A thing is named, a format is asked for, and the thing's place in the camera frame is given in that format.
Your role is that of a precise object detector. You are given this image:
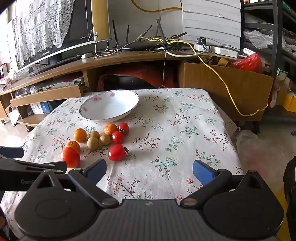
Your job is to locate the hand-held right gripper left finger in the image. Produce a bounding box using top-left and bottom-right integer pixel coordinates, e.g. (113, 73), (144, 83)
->
(26, 159), (119, 208)

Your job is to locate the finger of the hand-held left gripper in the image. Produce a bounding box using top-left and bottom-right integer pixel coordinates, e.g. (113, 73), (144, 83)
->
(0, 158), (68, 172)
(0, 146), (25, 159)

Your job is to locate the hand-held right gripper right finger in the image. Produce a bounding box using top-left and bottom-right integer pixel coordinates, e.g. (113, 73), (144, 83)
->
(180, 159), (273, 208)

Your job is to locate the red cherry tomato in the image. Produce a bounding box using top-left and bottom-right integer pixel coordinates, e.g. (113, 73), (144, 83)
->
(118, 122), (130, 135)
(111, 131), (125, 145)
(108, 144), (127, 162)

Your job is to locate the small smooth orange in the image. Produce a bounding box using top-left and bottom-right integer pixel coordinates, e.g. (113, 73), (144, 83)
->
(74, 128), (88, 143)
(67, 141), (81, 153)

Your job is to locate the bumpy orange mandarin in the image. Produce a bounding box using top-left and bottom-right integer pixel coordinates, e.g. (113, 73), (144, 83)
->
(104, 124), (119, 136)

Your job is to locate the white floral porcelain bowl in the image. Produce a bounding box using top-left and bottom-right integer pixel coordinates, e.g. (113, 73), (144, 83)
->
(79, 90), (140, 123)

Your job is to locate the blue white box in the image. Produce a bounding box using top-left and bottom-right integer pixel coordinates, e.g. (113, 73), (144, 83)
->
(30, 102), (50, 114)

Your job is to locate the white plastic bag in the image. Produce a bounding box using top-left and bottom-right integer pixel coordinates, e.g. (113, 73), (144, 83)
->
(231, 129), (259, 151)

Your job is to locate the floral white tablecloth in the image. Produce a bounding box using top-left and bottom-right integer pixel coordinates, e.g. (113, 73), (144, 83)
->
(0, 88), (244, 233)

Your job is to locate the silver media player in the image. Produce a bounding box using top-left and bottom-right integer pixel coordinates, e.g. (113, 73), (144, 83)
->
(30, 78), (84, 93)

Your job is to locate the dark cloth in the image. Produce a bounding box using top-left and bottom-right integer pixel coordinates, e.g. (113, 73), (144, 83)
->
(283, 156), (296, 232)

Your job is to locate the red cloth under stand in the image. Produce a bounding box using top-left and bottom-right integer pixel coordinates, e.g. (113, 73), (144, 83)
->
(97, 66), (177, 91)

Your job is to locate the yellow box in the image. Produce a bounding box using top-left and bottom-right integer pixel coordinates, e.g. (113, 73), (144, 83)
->
(283, 92), (296, 113)

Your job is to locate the wooden television stand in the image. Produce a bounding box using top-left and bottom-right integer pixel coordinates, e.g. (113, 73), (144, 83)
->
(0, 49), (274, 127)

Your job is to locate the red plastic bag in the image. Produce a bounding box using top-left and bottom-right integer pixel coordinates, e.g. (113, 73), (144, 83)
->
(231, 53), (264, 74)

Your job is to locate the white power strip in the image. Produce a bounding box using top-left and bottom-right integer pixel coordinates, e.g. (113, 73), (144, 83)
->
(209, 45), (239, 58)

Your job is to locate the white rectangular adapter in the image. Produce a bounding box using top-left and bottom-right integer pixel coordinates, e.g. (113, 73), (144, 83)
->
(194, 43), (210, 52)

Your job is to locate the white lace cloth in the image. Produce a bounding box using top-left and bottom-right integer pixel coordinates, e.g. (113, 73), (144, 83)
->
(13, 0), (76, 68)

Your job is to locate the black router with antennas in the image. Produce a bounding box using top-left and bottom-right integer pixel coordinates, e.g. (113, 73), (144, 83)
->
(112, 17), (188, 52)

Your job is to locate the flat-screen television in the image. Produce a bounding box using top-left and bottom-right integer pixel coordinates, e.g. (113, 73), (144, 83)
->
(14, 0), (112, 71)

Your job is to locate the clear bubble wrap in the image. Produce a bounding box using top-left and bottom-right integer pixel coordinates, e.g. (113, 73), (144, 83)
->
(243, 30), (274, 49)

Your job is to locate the stack of white boards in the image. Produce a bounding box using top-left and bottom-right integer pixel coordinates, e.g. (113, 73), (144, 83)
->
(181, 0), (242, 50)

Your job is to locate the black metal shelf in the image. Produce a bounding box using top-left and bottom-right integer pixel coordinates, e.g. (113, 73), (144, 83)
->
(240, 0), (296, 78)

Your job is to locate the yellow cable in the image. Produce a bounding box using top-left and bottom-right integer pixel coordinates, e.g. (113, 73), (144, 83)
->
(131, 0), (269, 117)

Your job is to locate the thick white cable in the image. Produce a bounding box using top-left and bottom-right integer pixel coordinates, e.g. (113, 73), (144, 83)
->
(166, 49), (207, 58)

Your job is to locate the thin white cable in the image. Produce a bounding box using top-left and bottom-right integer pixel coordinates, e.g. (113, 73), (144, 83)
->
(93, 39), (112, 59)

